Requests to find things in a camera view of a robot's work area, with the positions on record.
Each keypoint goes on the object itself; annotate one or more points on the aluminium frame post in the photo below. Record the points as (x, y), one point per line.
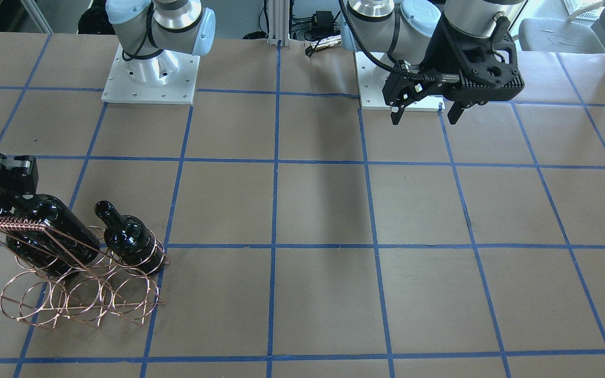
(278, 15)

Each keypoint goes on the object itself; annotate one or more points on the grey office chair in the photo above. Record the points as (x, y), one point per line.
(564, 36)

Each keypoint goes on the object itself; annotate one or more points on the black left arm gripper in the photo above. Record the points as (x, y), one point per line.
(440, 52)

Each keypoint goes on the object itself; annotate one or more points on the far dark bottle in basket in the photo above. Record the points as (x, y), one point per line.
(130, 239)

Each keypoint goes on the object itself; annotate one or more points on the copper wire wine basket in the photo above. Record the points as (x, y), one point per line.
(86, 293)

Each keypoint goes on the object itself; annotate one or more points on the dark wine bottle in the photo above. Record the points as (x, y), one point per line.
(68, 245)

